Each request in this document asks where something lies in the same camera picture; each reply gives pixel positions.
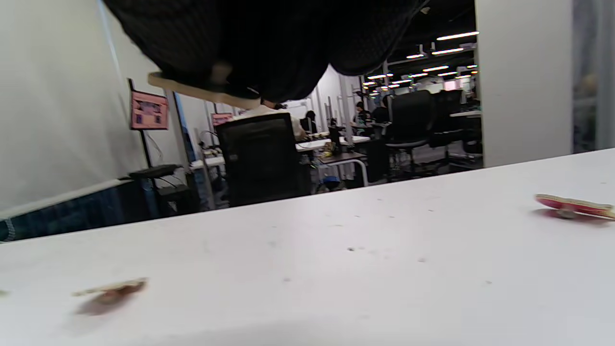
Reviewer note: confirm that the person's right hand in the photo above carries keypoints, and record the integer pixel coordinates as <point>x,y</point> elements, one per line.
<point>264,33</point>

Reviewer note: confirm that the yellow blue fish puzzle piece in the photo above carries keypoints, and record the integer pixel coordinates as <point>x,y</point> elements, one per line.
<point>202,93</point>

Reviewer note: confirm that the plain wooden puzzle piece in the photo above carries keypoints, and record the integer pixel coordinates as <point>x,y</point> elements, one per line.
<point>113,287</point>

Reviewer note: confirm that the pink wooden puzzle piece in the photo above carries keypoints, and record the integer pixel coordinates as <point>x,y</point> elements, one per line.
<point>576,205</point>

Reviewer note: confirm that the dark brown side desk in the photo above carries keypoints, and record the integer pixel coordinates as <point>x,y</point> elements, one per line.
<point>343,157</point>

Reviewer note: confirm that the black swivel office chair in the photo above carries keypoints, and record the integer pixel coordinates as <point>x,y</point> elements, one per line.
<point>411,120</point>
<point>451,115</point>

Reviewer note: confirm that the black keyboard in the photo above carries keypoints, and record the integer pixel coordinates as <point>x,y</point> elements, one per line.
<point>156,171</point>

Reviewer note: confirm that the black computer tower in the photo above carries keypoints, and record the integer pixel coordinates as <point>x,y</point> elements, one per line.
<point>178,199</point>

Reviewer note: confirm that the glass partition panel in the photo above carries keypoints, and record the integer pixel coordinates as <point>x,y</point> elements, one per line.
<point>72,214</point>

